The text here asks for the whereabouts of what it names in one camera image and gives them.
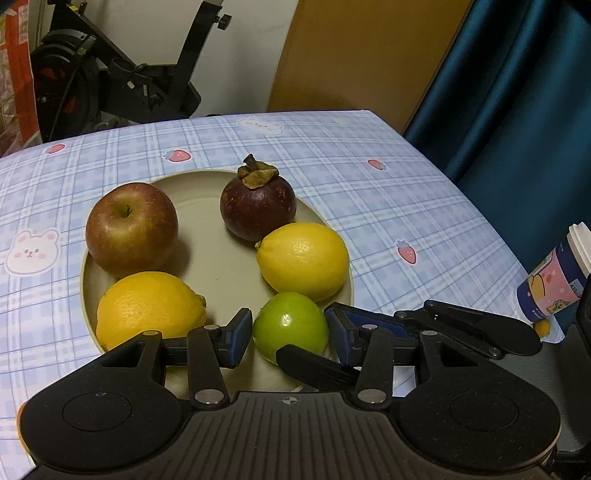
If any green apple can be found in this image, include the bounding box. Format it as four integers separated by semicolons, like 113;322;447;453
252;292;330;365

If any beige round plate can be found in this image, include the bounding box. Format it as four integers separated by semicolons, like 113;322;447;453
80;169;355;393

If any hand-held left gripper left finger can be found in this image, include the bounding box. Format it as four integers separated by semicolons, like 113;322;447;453
97;307;254;411

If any cartoon print paper cup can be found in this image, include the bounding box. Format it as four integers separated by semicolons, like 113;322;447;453
516;222;591;324

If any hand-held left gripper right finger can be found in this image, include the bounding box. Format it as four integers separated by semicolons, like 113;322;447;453
324;307;502;411

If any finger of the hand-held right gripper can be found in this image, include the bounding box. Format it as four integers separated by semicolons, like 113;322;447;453
276;344;365;394
341;300;542;359

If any dark purple mangosteen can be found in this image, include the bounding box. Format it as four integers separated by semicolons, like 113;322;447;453
219;154;297;242

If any yellow lemon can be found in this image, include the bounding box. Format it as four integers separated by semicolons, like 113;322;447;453
255;223;350;303
96;271;208;352

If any wooden door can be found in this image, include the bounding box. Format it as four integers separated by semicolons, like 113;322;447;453
267;0;476;134

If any blue plaid tablecloth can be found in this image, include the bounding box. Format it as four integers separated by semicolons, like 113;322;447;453
0;109;555;462

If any red apple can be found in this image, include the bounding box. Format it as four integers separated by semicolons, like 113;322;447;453
85;182;179;279

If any black exercise bike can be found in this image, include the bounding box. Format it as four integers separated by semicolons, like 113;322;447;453
30;0;232;144

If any dark blue curtain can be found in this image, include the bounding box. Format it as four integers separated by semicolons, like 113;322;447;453
403;0;591;273

